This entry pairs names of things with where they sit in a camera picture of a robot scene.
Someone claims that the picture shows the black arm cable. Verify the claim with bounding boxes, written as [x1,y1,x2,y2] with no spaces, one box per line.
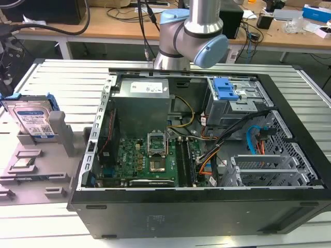
[137,0,161,61]

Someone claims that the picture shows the black fan shroud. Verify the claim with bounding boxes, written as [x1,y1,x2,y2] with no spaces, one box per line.
[99,107,121,166]

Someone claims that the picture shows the green motherboard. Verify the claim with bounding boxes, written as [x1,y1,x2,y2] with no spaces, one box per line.
[99,136,207,188]

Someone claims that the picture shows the dark RAM stick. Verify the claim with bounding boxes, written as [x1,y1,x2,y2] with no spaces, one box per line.
[15,175,65,182]

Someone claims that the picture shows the CPU socket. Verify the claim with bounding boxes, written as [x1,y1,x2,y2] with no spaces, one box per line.
[149,159,166,173]

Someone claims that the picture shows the blue bay latch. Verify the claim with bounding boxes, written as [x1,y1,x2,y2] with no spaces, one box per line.
[213,77,239,101]

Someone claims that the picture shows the black computer box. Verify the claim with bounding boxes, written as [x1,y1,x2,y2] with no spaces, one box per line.
[219,5,245,40]

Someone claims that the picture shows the grey parts rack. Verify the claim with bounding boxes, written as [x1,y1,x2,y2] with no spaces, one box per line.
[0,111,91,205]

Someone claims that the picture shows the grey power supply unit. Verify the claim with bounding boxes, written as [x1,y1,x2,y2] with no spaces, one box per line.
[111,78,173,132]

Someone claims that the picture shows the black wire bundle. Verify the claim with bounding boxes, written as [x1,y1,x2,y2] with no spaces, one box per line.
[199,110,272,166]

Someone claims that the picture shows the orange data wire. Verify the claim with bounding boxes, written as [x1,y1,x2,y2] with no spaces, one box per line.
[255,128,275,155]

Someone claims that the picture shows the metal expansion slot brackets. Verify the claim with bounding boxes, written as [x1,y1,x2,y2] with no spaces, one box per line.
[222,154,319,187]

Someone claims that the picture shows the silver CPU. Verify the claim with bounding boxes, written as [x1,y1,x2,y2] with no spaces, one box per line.
[14,158,36,168]

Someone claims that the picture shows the black graphics card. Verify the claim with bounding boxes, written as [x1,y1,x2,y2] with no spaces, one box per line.
[128,178,176,188]

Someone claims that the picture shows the metal socket cover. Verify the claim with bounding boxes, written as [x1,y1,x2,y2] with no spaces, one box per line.
[146,131,167,157]

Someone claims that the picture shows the blue cardboard box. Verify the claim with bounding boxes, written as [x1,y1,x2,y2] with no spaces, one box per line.
[302,4,331,20]

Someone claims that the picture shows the grey flat box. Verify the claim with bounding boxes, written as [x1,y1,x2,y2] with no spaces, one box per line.
[273,9,305,22]

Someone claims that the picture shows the hard disk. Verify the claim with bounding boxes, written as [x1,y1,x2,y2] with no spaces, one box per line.
[0,93,59,142]

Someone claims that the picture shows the yellow power wires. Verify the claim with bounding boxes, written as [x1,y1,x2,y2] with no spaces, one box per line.
[169,95,196,129]

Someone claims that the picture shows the small black box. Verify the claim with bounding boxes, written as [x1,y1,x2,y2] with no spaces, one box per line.
[257,12,274,29]

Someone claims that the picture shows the thick black cable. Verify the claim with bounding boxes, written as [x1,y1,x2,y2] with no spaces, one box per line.
[0,0,91,36]

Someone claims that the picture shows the metal disk bay cage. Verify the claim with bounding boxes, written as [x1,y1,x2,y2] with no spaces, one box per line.
[206,76,275,130]

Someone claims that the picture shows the large black box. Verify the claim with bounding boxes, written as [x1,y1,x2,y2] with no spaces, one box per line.
[4,0,87,25]

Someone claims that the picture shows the black open PC case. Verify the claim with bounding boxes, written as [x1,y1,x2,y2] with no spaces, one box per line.
[67,67,331,240]

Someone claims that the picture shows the wooden desk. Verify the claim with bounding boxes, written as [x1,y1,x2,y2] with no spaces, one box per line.
[0,5,331,55]

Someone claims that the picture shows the blue data wire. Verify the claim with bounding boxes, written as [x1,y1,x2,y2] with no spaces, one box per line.
[246,126,269,156]

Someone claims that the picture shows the black RAM slot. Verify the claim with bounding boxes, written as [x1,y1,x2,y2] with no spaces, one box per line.
[175,138,187,187]
[185,139,197,185]

